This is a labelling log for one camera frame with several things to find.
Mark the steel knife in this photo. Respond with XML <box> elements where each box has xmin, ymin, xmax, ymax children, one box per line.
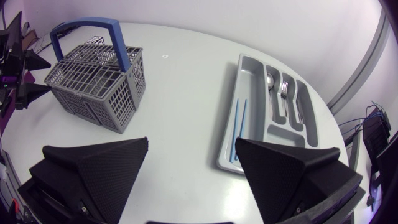
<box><xmin>295</xmin><ymin>96</ymin><xmax>306</xmax><ymax>124</ymax></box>

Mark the blue chopstick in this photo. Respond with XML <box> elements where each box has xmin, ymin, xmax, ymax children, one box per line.
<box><xmin>229</xmin><ymin>98</ymin><xmax>240</xmax><ymax>163</ymax></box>
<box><xmin>234</xmin><ymin>98</ymin><xmax>248</xmax><ymax>161</ymax></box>

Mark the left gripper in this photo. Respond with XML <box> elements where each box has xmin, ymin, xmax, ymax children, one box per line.
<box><xmin>0</xmin><ymin>30</ymin><xmax>52</xmax><ymax>110</ymax></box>

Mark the blue cable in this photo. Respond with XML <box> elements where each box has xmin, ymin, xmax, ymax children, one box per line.
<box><xmin>338</xmin><ymin>101</ymin><xmax>387</xmax><ymax>136</ymax></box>

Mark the black-and-white patterned cube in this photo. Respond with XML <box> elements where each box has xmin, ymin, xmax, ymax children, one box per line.
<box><xmin>84</xmin><ymin>35</ymin><xmax>105</xmax><ymax>45</ymax></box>

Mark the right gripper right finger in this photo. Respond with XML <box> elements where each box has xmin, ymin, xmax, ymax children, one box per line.
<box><xmin>234</xmin><ymin>138</ymin><xmax>364</xmax><ymax>224</ymax></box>

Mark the grey cutlery tray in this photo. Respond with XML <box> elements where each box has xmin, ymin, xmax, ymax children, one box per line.
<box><xmin>216</xmin><ymin>53</ymin><xmax>320</xmax><ymax>175</ymax></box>

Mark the grey cutlery basket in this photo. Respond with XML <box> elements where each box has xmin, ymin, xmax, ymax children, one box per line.
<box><xmin>44</xmin><ymin>17</ymin><xmax>147</xmax><ymax>134</ymax></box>

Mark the steel fork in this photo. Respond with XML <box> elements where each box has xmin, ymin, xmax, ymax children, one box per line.
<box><xmin>279</xmin><ymin>80</ymin><xmax>290</xmax><ymax>118</ymax></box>

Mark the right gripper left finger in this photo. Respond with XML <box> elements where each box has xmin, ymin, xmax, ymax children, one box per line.
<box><xmin>17</xmin><ymin>136</ymin><xmax>149</xmax><ymax>224</ymax></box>

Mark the steel spoon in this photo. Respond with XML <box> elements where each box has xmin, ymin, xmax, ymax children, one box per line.
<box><xmin>266</xmin><ymin>72</ymin><xmax>278</xmax><ymax>121</ymax></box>

